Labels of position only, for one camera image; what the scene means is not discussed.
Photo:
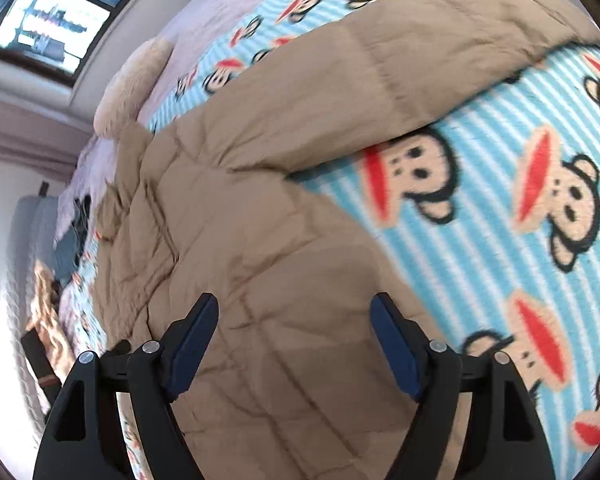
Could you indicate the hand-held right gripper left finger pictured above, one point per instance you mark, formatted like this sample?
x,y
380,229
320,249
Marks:
x,y
190,355

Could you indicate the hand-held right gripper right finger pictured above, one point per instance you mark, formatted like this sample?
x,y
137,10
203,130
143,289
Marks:
x,y
397,350

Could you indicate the tan hooded puffer jacket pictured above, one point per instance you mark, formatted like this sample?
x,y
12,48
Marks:
x,y
280,260

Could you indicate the striped monkey print blanket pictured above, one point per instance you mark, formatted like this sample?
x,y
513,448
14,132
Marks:
x,y
480,260

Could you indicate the tan fluffy cloth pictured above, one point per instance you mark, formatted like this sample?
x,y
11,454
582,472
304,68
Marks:
x,y
45,305

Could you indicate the dark blue clothing item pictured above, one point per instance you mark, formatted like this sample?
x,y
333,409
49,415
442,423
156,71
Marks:
x,y
67,255

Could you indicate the grey quilted headboard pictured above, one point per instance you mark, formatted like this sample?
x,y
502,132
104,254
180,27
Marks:
x,y
25,240

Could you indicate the cream textured pillow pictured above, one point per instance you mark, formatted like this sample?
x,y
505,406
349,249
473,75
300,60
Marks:
x,y
125,90

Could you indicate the window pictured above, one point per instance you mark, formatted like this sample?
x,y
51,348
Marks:
x,y
45,15

